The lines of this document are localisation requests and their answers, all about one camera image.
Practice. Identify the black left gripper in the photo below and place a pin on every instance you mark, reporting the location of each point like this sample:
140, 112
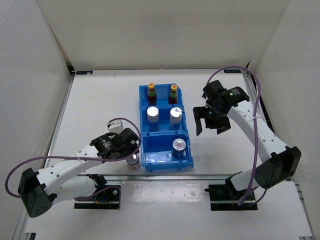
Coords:
130, 150

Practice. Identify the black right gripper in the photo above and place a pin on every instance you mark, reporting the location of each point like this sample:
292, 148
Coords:
199, 113

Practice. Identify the silver blue shaker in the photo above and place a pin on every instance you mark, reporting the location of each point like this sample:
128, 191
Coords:
175, 118
153, 115

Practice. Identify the sauce bottle yellow cap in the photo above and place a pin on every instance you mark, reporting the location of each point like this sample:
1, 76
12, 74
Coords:
173, 95
151, 94

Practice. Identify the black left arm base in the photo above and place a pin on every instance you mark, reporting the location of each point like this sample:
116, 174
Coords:
108, 199

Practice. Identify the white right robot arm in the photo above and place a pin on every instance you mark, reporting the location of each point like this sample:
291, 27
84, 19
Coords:
274, 160

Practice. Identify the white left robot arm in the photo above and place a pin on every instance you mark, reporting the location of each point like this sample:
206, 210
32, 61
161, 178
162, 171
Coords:
40, 190

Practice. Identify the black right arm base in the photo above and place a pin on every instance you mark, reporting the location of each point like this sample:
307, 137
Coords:
226, 200

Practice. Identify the blue near storage bin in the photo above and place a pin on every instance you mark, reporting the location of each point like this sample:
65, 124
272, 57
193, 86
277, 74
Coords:
157, 151

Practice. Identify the blue storage bin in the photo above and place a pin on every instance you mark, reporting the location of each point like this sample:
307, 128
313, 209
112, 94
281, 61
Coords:
162, 93
157, 151
163, 122

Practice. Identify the blue middle storage bin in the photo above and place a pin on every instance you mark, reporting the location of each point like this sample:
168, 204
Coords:
163, 122

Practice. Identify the blue far storage bin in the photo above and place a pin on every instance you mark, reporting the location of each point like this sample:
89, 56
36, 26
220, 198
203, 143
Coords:
162, 93

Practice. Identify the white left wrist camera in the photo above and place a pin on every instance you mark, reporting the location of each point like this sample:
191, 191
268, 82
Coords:
115, 126

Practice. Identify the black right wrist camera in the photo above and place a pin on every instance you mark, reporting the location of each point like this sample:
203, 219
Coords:
212, 89

